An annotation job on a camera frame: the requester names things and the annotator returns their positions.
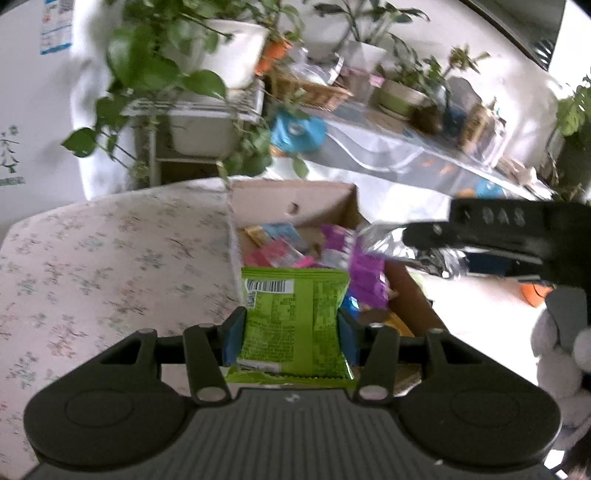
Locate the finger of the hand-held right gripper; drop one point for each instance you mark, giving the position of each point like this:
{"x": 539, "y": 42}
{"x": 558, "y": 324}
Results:
{"x": 429, "y": 235}
{"x": 489, "y": 265}

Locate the wicker basket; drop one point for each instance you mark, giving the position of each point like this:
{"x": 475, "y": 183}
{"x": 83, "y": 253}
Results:
{"x": 318, "y": 94}

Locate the white round plant pot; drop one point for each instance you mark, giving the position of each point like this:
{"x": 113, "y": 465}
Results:
{"x": 235, "y": 50}

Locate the orange ball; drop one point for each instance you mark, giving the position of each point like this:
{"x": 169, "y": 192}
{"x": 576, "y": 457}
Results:
{"x": 535, "y": 294}

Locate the small white plant pot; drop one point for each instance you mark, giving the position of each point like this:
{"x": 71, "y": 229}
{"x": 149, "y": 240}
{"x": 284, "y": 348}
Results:
{"x": 364, "y": 55}

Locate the light blue plastic object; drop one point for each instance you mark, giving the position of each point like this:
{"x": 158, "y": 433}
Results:
{"x": 295, "y": 131}

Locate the white rectangular plant pot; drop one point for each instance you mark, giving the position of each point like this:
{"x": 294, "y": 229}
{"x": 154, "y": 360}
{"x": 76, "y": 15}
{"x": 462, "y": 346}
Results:
{"x": 198, "y": 134}

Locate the purple snack bag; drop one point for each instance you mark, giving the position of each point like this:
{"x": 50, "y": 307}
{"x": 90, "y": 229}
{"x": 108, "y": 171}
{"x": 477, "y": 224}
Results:
{"x": 364, "y": 277}

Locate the table with floral cloth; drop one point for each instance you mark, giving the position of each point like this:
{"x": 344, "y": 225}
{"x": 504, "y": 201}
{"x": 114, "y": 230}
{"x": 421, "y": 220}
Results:
{"x": 115, "y": 254}

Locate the orange plant pot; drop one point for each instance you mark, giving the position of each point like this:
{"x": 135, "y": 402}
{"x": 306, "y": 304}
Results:
{"x": 272, "y": 55}

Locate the large leaf plant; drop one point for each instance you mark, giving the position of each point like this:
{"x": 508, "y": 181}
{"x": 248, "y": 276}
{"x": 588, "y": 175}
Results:
{"x": 575, "y": 120}

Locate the green snack packet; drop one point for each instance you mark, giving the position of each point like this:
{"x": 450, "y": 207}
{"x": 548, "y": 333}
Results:
{"x": 291, "y": 323}

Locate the dark leafy plant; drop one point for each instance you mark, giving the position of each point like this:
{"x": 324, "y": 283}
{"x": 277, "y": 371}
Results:
{"x": 369, "y": 18}

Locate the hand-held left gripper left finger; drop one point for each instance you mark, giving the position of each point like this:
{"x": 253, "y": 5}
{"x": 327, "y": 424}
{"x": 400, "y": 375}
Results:
{"x": 233, "y": 337}

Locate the silver foil snack packet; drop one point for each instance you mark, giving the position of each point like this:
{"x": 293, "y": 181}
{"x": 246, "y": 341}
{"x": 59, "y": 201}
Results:
{"x": 383, "y": 242}

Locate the cardboard box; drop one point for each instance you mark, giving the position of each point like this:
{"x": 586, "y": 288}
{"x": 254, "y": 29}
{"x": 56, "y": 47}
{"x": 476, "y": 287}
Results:
{"x": 300, "y": 198}

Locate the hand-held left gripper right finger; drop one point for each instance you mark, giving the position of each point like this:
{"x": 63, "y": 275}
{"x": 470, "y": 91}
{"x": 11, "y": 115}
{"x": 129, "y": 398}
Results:
{"x": 347, "y": 337}

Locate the white plush toy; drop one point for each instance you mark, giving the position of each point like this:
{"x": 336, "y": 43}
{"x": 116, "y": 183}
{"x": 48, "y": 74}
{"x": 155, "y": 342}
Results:
{"x": 558, "y": 369}

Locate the green pothos plant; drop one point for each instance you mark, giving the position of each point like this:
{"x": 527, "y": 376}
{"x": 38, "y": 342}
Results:
{"x": 138, "y": 50}

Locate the small shrub plant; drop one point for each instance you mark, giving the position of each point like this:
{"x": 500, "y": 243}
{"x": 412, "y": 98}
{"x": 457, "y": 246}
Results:
{"x": 434, "y": 69}

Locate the table with clear cover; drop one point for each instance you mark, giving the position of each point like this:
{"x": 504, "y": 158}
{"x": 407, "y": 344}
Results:
{"x": 392, "y": 157}

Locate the white metal plant stand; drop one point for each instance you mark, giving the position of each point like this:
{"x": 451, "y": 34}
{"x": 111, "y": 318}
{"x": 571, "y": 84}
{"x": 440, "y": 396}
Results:
{"x": 154, "y": 152}

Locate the pink snack packet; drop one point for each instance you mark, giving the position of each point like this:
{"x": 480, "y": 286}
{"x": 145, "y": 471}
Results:
{"x": 281, "y": 256}

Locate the white refrigerator with tree print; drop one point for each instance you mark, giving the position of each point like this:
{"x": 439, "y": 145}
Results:
{"x": 27, "y": 92}

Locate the green plant pot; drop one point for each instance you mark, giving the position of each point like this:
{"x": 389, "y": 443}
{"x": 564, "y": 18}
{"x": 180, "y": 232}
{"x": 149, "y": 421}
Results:
{"x": 399, "y": 99}

